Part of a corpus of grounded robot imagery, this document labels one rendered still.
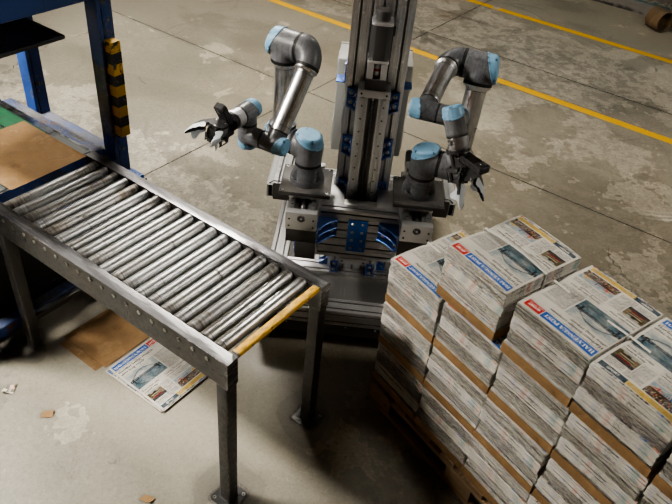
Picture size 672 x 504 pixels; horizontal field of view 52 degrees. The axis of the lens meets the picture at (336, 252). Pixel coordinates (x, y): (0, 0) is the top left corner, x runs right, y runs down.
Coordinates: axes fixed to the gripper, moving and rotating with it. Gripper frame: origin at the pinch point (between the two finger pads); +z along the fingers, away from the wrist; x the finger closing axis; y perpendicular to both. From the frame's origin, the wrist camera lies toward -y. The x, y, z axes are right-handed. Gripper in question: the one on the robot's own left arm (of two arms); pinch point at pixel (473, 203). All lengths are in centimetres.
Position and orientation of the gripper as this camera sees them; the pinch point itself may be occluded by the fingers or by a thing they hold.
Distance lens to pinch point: 252.1
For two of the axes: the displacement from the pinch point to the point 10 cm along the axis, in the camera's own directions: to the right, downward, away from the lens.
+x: -8.1, 3.1, -5.0
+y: -5.4, -0.9, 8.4
